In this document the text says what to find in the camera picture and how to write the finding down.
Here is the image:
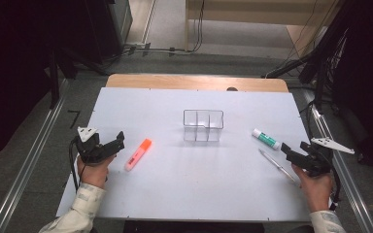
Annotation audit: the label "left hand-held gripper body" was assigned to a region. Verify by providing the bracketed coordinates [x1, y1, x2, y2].
[72, 126, 112, 166]

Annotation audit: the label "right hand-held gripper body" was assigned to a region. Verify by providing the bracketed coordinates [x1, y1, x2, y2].
[299, 137, 356, 179]

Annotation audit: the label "silver pen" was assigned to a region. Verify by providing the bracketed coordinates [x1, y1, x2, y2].
[258, 148, 297, 183]

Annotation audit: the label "orange highlighter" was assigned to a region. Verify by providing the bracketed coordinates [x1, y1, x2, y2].
[123, 138, 153, 172]

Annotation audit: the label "green and white glue stick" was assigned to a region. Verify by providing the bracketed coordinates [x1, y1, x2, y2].
[252, 127, 282, 150]

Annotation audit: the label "clear plastic organizer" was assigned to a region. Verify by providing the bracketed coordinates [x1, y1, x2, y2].
[183, 109, 225, 144]

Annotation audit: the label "person's left hand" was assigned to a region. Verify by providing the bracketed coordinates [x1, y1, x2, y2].
[76, 154, 118, 189]

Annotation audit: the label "person's right hand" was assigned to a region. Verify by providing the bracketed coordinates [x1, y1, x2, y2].
[290, 163, 334, 214]

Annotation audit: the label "black metal stand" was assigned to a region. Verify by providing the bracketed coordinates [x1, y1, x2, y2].
[46, 48, 80, 110]

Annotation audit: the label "white board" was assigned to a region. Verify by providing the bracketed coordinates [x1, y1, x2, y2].
[55, 86, 339, 224]

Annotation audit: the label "wooden table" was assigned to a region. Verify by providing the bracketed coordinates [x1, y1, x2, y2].
[105, 73, 289, 93]

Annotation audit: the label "dark cabinet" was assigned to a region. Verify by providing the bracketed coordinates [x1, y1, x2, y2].
[86, 0, 134, 65]

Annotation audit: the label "light wooden furniture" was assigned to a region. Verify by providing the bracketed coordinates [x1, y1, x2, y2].
[185, 0, 342, 53]

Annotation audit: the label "left hand-held gripper cable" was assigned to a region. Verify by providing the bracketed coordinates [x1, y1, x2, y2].
[69, 138, 81, 192]

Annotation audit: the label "hand-held gripper cable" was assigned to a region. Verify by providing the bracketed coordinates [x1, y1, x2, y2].
[69, 138, 81, 192]
[327, 161, 342, 204]

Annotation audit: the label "right hand-held gripper cable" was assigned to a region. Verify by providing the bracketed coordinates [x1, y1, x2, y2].
[327, 161, 342, 204]

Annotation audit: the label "metal floor rail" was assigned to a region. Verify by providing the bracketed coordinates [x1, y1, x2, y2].
[302, 88, 373, 233]
[0, 79, 70, 233]

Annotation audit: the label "black stand with cables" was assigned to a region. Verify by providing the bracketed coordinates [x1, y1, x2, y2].
[261, 18, 353, 115]

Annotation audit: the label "floor cables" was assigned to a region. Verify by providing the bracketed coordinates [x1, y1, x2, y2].
[121, 0, 207, 56]

